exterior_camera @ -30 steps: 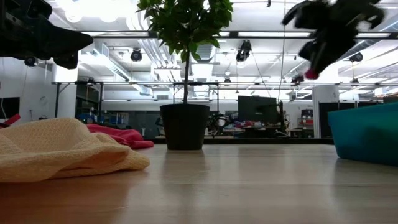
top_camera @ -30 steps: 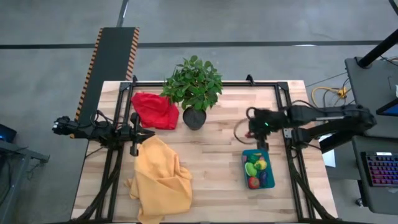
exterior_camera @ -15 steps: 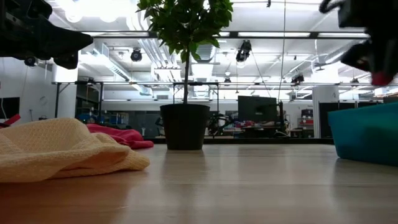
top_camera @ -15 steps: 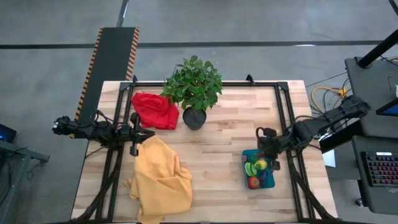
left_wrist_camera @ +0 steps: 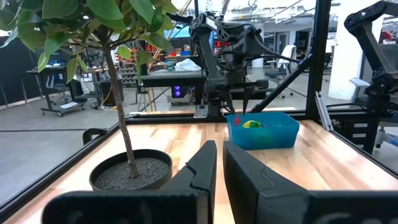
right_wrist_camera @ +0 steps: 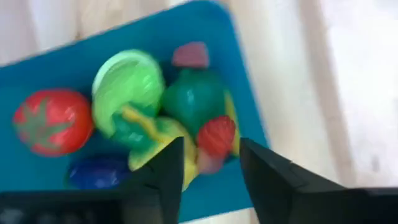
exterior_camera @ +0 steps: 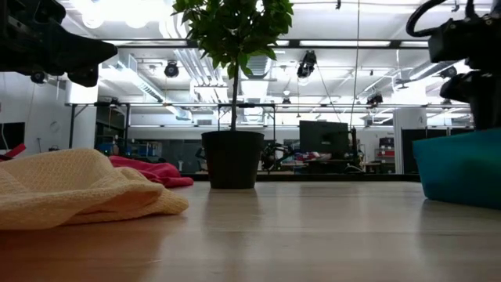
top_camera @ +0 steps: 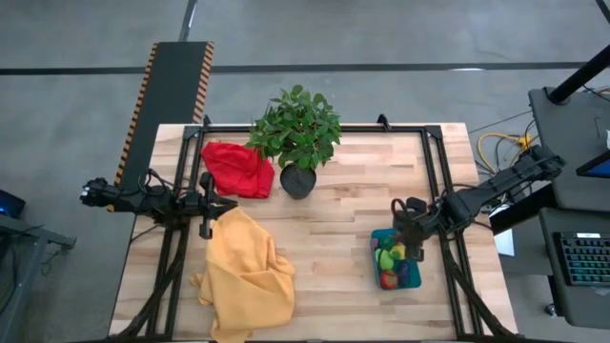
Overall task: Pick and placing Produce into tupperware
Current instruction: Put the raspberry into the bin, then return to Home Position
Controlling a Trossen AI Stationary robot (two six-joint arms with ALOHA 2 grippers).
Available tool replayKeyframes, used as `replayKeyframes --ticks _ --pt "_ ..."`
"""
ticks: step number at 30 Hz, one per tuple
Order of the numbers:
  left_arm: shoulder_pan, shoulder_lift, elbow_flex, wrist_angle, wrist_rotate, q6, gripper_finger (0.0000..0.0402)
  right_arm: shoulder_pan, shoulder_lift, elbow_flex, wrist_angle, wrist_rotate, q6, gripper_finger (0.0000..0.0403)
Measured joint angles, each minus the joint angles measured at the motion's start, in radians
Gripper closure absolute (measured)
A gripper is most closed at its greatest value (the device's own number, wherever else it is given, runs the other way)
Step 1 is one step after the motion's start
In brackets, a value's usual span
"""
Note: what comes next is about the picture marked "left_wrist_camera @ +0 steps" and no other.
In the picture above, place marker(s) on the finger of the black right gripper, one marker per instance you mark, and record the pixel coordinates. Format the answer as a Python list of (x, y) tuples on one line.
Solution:
[(255, 84), (217, 90)]

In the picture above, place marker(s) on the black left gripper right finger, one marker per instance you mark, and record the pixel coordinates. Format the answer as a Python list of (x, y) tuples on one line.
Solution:
[(245, 180)]

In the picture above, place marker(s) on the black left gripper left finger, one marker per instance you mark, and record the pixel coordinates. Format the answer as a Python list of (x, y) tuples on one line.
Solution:
[(199, 177)]

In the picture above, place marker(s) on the small red toy strawberry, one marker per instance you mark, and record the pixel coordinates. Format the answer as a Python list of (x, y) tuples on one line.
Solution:
[(237, 121)]

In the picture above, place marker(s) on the yellow toy pineapple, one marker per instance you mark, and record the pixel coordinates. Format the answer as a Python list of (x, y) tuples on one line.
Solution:
[(252, 124)]

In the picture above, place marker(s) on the black neighbouring robot arm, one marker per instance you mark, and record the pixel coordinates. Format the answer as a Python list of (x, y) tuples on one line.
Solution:
[(367, 34)]

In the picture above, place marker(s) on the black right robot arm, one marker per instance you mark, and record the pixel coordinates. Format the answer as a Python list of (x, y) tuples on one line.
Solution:
[(205, 46)]

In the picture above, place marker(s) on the blue plastic tupperware container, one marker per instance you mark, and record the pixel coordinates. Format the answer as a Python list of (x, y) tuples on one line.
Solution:
[(264, 138)]

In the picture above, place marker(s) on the white bin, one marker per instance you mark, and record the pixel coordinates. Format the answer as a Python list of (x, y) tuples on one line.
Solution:
[(257, 63)]

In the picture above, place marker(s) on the white bag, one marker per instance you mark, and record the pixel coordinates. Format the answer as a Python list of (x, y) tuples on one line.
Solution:
[(186, 66)]

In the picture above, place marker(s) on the computer with purple light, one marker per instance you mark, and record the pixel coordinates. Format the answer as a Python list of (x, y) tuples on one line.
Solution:
[(177, 91)]

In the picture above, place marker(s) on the white office chair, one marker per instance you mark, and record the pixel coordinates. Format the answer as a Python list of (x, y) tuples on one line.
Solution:
[(287, 54)]

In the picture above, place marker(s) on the grey desk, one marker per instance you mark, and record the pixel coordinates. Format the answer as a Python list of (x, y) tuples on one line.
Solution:
[(168, 77)]

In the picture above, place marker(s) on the green potted plant black pot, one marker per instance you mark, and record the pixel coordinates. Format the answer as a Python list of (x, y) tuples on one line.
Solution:
[(136, 169)]

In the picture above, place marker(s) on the black pole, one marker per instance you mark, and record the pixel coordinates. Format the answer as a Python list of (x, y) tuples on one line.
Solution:
[(196, 6)]

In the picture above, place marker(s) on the black cabinet white labels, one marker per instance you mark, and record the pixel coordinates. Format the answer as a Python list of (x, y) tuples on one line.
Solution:
[(348, 137)]

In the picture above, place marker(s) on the black rolling desk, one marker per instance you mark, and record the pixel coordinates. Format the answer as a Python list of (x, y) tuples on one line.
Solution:
[(46, 70)]

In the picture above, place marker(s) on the silver aluminium rail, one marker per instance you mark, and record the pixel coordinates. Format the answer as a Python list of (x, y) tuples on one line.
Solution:
[(323, 112)]

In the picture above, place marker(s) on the black metal table frame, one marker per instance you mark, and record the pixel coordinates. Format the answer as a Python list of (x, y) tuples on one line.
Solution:
[(318, 46)]

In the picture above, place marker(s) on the black frame clamp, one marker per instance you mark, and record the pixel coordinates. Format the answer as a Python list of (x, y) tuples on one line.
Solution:
[(88, 133)]

